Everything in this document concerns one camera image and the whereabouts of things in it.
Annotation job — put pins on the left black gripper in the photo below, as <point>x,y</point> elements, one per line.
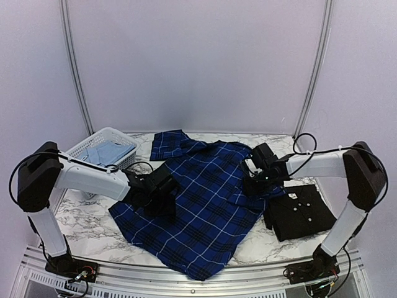
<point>169,210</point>

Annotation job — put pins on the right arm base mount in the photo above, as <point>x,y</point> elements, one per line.
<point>309,271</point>

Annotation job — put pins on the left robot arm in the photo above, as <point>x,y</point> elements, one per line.
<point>48,168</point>

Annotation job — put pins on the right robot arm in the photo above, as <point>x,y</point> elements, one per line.
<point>365,175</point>

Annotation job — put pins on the aluminium front table rail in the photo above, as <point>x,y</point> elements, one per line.
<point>128,280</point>

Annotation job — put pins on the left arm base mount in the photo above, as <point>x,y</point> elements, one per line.
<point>71,270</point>

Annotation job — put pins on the light blue shirt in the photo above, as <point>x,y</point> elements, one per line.
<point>106,153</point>

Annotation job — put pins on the white plastic laundry basket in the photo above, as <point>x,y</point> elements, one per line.
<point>108,134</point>

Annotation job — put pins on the blue plaid long sleeve shirt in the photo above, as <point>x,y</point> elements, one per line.
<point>213,214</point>

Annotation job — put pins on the folded black shirt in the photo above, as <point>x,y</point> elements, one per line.
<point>300,212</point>

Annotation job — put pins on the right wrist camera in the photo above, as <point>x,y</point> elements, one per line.
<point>252,169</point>

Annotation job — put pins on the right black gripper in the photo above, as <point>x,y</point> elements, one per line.
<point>249,190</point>

